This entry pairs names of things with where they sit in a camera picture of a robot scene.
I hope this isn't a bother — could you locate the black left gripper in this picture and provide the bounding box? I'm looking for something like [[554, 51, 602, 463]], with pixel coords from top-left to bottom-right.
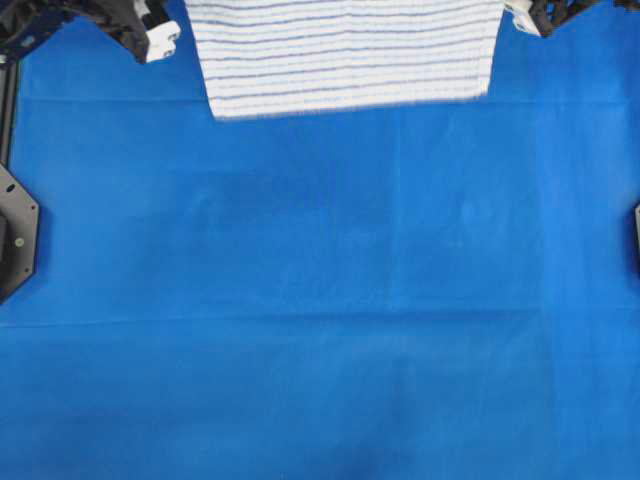
[[99, 0, 180, 64]]

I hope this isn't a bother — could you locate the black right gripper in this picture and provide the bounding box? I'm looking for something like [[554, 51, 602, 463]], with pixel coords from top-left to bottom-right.
[[503, 0, 569, 37]]

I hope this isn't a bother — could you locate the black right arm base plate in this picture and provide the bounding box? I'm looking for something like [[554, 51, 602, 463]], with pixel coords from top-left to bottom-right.
[[633, 202, 640, 275]]

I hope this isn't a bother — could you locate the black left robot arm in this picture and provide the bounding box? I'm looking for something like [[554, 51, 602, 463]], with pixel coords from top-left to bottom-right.
[[1, 0, 181, 69]]

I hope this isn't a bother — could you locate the blue table cloth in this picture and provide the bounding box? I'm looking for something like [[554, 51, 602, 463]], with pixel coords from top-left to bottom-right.
[[1, 1, 639, 479]]

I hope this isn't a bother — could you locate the white blue striped towel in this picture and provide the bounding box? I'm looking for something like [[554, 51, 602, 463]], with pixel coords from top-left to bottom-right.
[[186, 0, 503, 120]]

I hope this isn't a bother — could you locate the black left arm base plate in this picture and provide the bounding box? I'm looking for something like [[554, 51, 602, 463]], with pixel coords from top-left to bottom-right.
[[1, 165, 39, 302]]

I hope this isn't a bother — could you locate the black frame rail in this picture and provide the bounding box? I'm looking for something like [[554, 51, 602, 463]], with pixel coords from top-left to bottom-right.
[[1, 63, 19, 167]]

